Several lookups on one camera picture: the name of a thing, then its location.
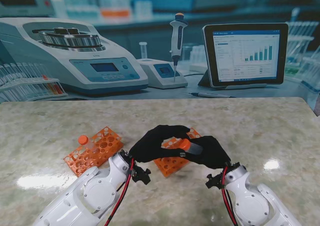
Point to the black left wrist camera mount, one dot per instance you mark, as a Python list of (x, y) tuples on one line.
[(141, 175)]

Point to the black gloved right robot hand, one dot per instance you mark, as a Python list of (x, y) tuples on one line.
[(212, 153)]

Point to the printed laboratory backdrop poster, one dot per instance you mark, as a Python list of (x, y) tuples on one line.
[(160, 35)]

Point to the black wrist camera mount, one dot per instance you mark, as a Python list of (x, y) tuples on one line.
[(141, 175), (213, 181)]

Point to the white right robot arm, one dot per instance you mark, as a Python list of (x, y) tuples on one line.
[(252, 201)]

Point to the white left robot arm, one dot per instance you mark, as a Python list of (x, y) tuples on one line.
[(95, 193)]

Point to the orange plastic test tube rack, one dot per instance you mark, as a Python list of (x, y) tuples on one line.
[(165, 168), (75, 166)]

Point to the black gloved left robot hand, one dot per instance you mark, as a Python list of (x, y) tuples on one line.
[(150, 148)]

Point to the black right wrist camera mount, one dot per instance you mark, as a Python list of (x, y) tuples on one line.
[(213, 181)]

